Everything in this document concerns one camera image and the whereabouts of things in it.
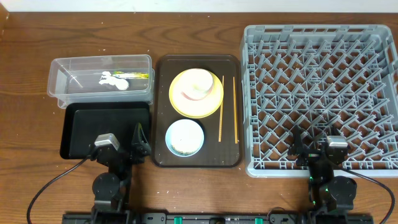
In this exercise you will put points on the cooked rice pile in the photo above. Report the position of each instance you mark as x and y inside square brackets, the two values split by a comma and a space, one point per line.
[183, 140]

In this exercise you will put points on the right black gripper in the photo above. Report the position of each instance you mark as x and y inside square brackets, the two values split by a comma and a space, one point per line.
[309, 157]

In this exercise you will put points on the crumpled white tissue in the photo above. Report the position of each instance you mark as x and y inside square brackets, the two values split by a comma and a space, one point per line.
[108, 79]

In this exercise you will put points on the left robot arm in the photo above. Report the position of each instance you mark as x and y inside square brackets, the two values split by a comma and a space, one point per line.
[111, 188]

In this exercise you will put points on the left wooden chopstick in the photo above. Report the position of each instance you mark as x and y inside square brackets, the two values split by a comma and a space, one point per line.
[221, 116]

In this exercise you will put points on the dark brown serving tray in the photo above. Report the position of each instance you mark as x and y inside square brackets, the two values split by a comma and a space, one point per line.
[213, 154]

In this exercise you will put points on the black waste tray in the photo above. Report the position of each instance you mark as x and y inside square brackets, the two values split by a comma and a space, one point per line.
[84, 122]

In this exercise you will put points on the light blue bowl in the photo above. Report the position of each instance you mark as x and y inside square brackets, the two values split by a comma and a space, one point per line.
[191, 124]

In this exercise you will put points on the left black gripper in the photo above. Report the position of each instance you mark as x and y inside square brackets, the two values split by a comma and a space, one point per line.
[123, 152]

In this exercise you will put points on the right wooden chopstick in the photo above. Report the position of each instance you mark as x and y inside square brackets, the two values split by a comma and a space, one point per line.
[236, 140]

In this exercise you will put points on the green yellow wrapper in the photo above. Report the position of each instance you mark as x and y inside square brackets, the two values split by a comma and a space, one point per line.
[130, 75]

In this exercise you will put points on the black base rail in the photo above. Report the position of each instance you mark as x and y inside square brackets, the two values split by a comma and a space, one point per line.
[161, 218]

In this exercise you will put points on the clear plastic waste bin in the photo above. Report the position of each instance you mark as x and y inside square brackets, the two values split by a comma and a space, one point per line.
[76, 79]

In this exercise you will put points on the wooden chopstick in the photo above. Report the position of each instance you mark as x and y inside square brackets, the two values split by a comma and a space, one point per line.
[221, 116]
[236, 140]

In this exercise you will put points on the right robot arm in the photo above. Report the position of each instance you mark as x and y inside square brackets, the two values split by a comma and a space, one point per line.
[332, 196]

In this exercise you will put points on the pink bowl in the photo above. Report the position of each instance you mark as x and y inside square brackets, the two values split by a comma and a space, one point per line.
[196, 83]

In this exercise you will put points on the yellow plate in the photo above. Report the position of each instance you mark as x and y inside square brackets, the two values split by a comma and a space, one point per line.
[196, 109]

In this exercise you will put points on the grey dishwasher rack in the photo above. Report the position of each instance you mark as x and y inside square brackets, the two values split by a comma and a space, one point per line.
[319, 77]

